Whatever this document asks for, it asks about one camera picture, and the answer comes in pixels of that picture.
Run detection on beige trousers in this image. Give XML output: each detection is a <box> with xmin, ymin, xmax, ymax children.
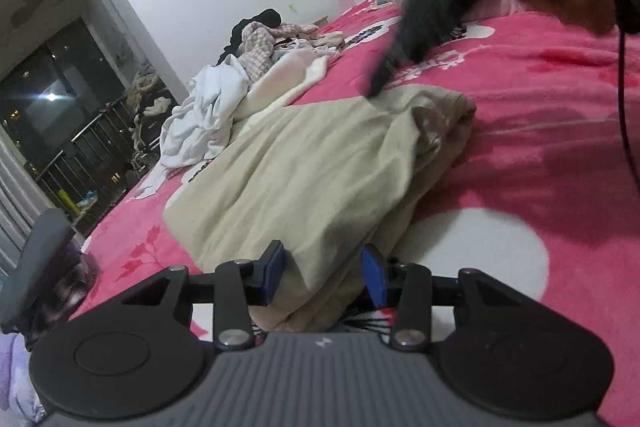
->
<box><xmin>164</xmin><ymin>84</ymin><xmax>475</xmax><ymax>332</ymax></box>

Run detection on white clothes pile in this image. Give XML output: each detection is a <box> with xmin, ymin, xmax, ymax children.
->
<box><xmin>134</xmin><ymin>55</ymin><xmax>250</xmax><ymax>199</ymax></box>

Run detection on plaid folded garment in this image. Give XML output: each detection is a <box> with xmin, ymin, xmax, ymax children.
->
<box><xmin>21</xmin><ymin>241</ymin><xmax>100</xmax><ymax>352</ymax></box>

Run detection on lavender puffer jacket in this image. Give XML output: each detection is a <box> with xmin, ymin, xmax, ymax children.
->
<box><xmin>0</xmin><ymin>334</ymin><xmax>46</xmax><ymax>426</ymax></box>

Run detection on dark grey folded garment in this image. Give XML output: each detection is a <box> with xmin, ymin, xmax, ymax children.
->
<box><xmin>1</xmin><ymin>208</ymin><xmax>79</xmax><ymax>336</ymax></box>

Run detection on balcony metal railing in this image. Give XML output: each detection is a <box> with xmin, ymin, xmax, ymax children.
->
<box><xmin>35</xmin><ymin>96</ymin><xmax>134</xmax><ymax>236</ymax></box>

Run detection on grey curtain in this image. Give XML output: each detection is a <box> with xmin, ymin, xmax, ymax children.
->
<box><xmin>0</xmin><ymin>130</ymin><xmax>52</xmax><ymax>282</ymax></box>

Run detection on cream fleece garment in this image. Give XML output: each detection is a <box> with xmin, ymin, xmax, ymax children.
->
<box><xmin>233</xmin><ymin>49</ymin><xmax>335</xmax><ymax>122</ymax></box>

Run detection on black garment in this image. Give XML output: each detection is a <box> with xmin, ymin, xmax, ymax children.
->
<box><xmin>217</xmin><ymin>9</ymin><xmax>282</xmax><ymax>64</ymax></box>

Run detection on pink checked garment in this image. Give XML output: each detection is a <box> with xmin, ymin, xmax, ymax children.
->
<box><xmin>238</xmin><ymin>24</ymin><xmax>318</xmax><ymax>83</ymax></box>

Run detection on wheelchair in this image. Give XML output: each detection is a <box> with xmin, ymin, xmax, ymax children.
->
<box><xmin>125</xmin><ymin>72</ymin><xmax>177</xmax><ymax>188</ymax></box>

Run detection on black cable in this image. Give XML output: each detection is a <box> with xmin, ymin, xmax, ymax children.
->
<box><xmin>589</xmin><ymin>0</ymin><xmax>640</xmax><ymax>193</ymax></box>

